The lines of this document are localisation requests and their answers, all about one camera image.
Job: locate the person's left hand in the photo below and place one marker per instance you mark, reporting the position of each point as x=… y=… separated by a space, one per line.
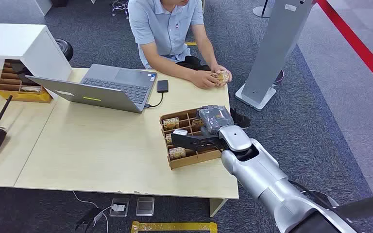
x=221 y=68

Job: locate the small yellow floor tape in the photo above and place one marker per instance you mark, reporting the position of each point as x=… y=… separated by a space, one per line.
x=191 y=43

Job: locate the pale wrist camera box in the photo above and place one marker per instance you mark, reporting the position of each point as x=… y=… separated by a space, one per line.
x=180 y=132

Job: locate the grey kiosk stand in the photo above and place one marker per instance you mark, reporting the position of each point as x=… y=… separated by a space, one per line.
x=276 y=48

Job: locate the patterned tan card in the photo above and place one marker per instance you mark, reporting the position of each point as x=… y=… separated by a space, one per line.
x=30 y=89
x=220 y=77
x=168 y=139
x=197 y=122
x=177 y=153
x=171 y=123

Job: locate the metal floor socket box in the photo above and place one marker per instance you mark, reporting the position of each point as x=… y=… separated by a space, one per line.
x=145 y=206
x=119 y=212

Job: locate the white cabinet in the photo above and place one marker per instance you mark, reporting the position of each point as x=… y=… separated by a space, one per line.
x=28 y=45

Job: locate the wooden card organizer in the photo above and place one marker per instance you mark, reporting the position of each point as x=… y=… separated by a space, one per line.
x=24 y=96

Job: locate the chrome chair base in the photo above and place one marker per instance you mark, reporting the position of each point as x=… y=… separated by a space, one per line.
x=120 y=7

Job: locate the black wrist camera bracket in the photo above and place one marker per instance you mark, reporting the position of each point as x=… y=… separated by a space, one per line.
x=193 y=142

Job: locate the black external drive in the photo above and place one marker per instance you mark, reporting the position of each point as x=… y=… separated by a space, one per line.
x=162 y=86

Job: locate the wooden card tray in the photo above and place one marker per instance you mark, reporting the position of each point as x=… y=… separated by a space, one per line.
x=186 y=160

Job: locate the person's right forearm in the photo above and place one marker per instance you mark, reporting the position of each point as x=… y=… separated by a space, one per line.
x=164 y=62

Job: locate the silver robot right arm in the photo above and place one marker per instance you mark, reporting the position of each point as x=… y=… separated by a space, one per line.
x=263 y=173

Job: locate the black round stool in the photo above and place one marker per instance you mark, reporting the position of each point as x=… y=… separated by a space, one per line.
x=66 y=49

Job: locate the person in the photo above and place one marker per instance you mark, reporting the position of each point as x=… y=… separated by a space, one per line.
x=165 y=25

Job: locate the white power plug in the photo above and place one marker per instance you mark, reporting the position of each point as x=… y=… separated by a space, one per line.
x=118 y=207

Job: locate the grey laptop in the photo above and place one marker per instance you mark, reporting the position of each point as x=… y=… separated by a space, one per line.
x=109 y=86

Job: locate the black shoe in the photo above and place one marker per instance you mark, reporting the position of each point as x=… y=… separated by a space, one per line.
x=279 y=78
x=240 y=119

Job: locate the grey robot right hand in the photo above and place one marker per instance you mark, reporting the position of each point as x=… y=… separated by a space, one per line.
x=214 y=118

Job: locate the person's left forearm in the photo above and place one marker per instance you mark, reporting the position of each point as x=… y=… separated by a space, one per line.
x=204 y=45

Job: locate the pale wooden table leg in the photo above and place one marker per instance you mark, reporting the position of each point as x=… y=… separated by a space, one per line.
x=217 y=205

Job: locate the round metal stand base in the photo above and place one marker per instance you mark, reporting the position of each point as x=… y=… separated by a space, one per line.
x=262 y=12

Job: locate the black robot body bar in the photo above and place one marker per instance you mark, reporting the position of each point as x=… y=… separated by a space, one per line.
x=366 y=205

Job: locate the person's right hand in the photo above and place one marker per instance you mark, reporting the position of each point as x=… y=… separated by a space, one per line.
x=204 y=79

